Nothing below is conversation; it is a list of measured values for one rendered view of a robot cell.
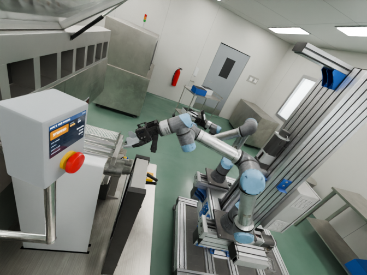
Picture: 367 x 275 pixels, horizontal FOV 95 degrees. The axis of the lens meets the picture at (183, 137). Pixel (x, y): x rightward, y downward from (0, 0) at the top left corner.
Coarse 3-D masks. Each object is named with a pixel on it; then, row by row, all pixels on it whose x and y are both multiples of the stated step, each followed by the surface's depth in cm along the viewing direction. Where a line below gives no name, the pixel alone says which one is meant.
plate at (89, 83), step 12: (84, 72) 103; (96, 72) 125; (60, 84) 79; (72, 84) 92; (84, 84) 109; (96, 84) 133; (72, 96) 96; (84, 96) 115; (96, 96) 143; (0, 156) 55; (0, 168) 57; (0, 180) 58; (0, 192) 60
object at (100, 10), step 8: (120, 0) 70; (104, 8) 71; (112, 8) 74; (80, 16) 71; (88, 16) 72; (0, 24) 46; (8, 24) 48; (64, 24) 72; (72, 24) 73; (88, 24) 76; (80, 32) 77
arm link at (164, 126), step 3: (165, 120) 82; (159, 123) 82; (162, 123) 81; (165, 123) 80; (159, 126) 81; (162, 126) 80; (165, 126) 80; (168, 126) 88; (162, 129) 80; (165, 129) 81; (168, 129) 80; (162, 132) 81; (165, 132) 81; (168, 132) 82; (165, 135) 84
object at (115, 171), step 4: (108, 160) 61; (116, 160) 62; (120, 160) 63; (116, 164) 61; (120, 164) 62; (108, 168) 60; (112, 168) 60; (116, 168) 61; (120, 168) 61; (104, 172) 60; (108, 172) 61; (112, 172) 60; (116, 172) 61; (120, 172) 61; (116, 176) 62; (120, 176) 62
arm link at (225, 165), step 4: (224, 160) 157; (228, 160) 159; (220, 164) 159; (224, 164) 155; (228, 164) 155; (232, 164) 157; (216, 168) 165; (220, 168) 159; (224, 168) 156; (228, 168) 156; (220, 172) 160; (224, 172) 158
